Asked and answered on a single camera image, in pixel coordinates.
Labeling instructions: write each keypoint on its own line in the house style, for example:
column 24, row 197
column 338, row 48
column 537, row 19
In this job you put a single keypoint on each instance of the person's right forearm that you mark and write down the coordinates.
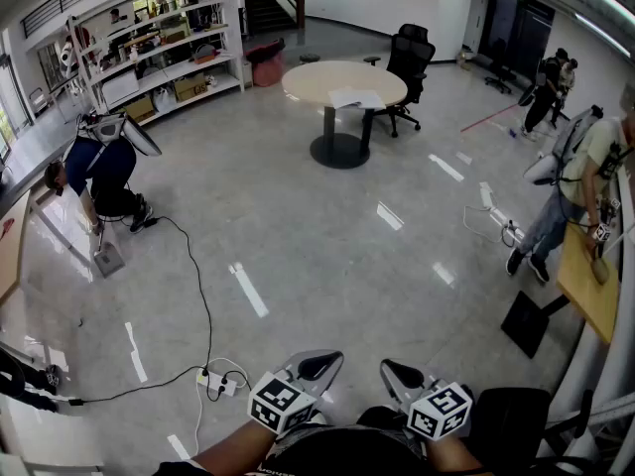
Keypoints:
column 454, row 456

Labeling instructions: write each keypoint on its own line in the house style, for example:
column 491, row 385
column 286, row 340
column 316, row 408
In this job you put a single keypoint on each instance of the black mesh office chair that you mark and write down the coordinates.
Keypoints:
column 412, row 52

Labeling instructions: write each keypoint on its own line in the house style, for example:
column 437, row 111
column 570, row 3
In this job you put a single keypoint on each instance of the person's left forearm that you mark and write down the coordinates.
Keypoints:
column 238, row 446

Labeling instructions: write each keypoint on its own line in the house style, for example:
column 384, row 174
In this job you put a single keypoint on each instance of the white board panel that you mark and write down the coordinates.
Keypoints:
column 119, row 89

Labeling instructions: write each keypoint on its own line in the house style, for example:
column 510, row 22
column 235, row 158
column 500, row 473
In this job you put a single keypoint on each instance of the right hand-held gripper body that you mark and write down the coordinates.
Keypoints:
column 439, row 412

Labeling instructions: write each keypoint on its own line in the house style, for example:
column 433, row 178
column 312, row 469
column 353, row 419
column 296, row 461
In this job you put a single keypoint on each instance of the dark double door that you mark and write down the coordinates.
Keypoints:
column 526, row 33

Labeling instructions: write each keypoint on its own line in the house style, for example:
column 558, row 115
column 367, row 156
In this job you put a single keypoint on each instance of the round beige table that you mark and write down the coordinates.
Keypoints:
column 317, row 80

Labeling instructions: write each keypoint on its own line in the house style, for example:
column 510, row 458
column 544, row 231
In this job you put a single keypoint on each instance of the dark staircase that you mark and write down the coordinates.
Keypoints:
column 268, row 8

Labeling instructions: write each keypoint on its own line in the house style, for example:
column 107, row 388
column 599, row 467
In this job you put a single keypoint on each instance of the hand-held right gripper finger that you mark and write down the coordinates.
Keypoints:
column 399, row 387
column 417, row 375

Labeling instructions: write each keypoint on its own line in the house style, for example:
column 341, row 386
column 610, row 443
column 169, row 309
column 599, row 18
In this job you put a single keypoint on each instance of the black round stool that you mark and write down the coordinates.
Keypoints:
column 310, row 58

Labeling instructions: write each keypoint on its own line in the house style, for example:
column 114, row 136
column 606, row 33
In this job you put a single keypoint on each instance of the plain cardboard box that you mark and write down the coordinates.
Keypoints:
column 140, row 109

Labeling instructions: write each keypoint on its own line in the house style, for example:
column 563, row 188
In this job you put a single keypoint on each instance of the white power strip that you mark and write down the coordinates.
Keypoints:
column 213, row 381
column 511, row 226

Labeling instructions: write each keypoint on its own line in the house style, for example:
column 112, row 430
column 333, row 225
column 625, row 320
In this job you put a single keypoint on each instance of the black swivel chair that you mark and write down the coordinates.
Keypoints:
column 511, row 424

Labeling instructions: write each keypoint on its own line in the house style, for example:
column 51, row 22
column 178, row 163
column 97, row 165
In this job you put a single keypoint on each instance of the light wooden desk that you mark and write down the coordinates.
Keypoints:
column 12, row 261

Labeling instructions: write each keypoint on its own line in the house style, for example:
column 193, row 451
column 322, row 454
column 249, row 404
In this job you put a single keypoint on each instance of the person's black shirt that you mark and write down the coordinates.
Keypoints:
column 347, row 446

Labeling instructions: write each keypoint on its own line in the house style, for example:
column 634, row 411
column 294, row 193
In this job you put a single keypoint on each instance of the white printed booklet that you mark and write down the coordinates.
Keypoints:
column 354, row 98

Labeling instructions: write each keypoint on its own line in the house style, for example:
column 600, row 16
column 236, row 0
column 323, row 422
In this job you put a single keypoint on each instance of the white plastic bag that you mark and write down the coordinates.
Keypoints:
column 163, row 99

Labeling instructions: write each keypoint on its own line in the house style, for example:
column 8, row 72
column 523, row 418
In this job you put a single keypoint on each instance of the white metal frame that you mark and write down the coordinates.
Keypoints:
column 615, row 365

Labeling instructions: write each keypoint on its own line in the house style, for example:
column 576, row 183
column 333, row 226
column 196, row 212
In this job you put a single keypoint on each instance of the yellow wooden board table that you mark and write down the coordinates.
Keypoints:
column 590, row 295

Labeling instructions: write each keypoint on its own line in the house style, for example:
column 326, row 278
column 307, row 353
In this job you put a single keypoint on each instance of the printed cardboard box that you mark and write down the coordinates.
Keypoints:
column 189, row 88

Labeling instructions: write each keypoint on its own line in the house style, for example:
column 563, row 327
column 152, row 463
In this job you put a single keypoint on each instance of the black square base plate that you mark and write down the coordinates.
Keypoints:
column 526, row 322

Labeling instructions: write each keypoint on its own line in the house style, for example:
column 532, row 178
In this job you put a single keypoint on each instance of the white shelving unit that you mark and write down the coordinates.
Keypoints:
column 218, row 60

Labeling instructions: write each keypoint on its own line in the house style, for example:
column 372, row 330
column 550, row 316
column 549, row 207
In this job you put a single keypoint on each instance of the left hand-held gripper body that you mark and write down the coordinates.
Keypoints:
column 283, row 404

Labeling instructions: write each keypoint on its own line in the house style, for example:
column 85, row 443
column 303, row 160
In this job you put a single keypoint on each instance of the grey dustpan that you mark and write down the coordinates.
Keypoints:
column 109, row 262

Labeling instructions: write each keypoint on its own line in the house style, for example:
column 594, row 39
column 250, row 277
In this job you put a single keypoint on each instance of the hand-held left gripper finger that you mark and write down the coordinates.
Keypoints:
column 310, row 360
column 325, row 377

